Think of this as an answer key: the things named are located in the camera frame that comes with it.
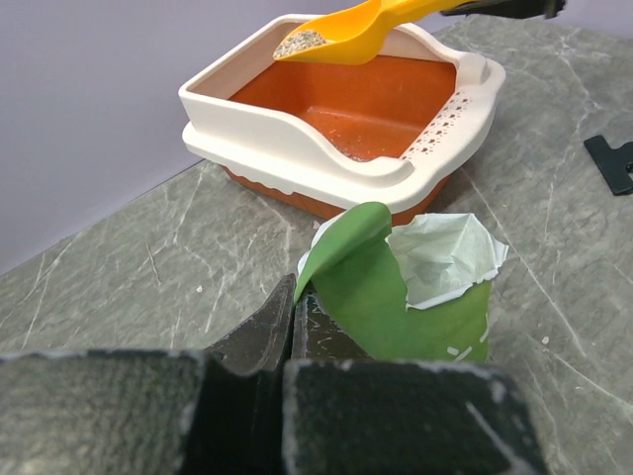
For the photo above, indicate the black bag clip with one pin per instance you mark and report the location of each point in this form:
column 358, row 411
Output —
column 614, row 164

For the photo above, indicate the yellow plastic litter scoop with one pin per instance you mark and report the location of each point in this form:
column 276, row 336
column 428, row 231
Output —
column 356, row 35

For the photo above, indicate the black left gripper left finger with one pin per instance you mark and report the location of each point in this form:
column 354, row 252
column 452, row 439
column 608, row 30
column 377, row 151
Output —
column 134, row 411

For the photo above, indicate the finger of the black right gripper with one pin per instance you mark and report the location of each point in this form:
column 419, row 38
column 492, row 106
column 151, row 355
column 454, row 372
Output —
column 510, row 9

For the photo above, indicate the green litter pellets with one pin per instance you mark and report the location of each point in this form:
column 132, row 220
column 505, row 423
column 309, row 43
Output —
column 297, row 42

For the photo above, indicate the green cat litter bag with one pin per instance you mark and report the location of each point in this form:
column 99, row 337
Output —
column 415, row 291

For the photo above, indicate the orange and cream litter box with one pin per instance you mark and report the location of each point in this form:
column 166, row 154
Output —
column 324, row 138

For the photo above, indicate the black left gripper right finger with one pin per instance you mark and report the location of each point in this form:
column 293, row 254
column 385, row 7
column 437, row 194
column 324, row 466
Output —
column 344, row 413

